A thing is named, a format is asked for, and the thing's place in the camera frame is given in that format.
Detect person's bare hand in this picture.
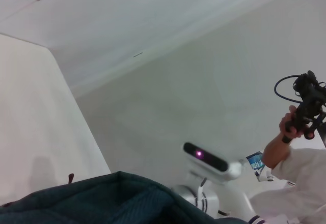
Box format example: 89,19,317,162
279,105,311,140

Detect dark teal insulated lunch bag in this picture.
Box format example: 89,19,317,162
0,171,247,224

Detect person's bare forearm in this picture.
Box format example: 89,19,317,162
262,131,292,170

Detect black handheld teleoperation controller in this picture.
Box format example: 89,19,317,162
281,70,326,148

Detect blue white printed pack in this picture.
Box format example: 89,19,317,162
246,152,265,171

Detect person in white coat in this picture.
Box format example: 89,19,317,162
248,146,326,224

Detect blue controller cable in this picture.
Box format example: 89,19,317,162
274,74,306,104

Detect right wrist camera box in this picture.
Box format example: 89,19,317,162
182,142,247,185

